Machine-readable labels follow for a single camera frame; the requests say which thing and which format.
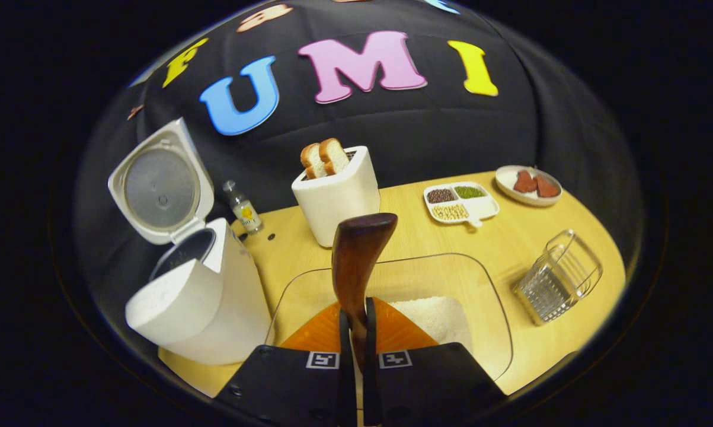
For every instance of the brown wooden spoon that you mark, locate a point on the brown wooden spoon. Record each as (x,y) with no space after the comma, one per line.
(356,255)

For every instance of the round white plate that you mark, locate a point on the round white plate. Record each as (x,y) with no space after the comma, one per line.
(507,181)

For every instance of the green beans pile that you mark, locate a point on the green beans pile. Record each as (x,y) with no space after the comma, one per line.
(470,191)

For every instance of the white rice cooker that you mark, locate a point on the white rice cooker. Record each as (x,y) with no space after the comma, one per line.
(214,320)

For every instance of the black backdrop cloth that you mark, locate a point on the black backdrop cloth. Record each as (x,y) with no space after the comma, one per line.
(451,130)

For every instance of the brown beans pile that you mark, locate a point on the brown beans pile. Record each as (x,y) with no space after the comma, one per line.
(441,196)

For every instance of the white toaster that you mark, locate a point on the white toaster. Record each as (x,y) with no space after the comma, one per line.
(338,207)

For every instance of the bread slice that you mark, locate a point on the bread slice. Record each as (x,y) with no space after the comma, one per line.
(312,161)
(334,155)

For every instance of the yellow beans pile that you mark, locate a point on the yellow beans pile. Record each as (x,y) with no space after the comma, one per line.
(450,212)

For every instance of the clear plastic box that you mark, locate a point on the clear plastic box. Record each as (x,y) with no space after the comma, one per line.
(486,296)

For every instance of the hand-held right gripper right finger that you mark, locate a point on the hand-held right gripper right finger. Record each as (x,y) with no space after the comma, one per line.
(433,385)

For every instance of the white divided dish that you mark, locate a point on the white divided dish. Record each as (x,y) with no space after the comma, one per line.
(483,207)

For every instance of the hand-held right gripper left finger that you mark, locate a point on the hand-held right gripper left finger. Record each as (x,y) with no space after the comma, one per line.
(285,385)

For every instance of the white rice heap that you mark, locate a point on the white rice heap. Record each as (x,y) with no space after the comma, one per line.
(439,317)

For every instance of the red meat piece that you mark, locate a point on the red meat piece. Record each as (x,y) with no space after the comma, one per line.
(525,182)
(547,187)

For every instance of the small clear bottle yellow label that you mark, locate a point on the small clear bottle yellow label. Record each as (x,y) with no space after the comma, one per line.
(245,210)

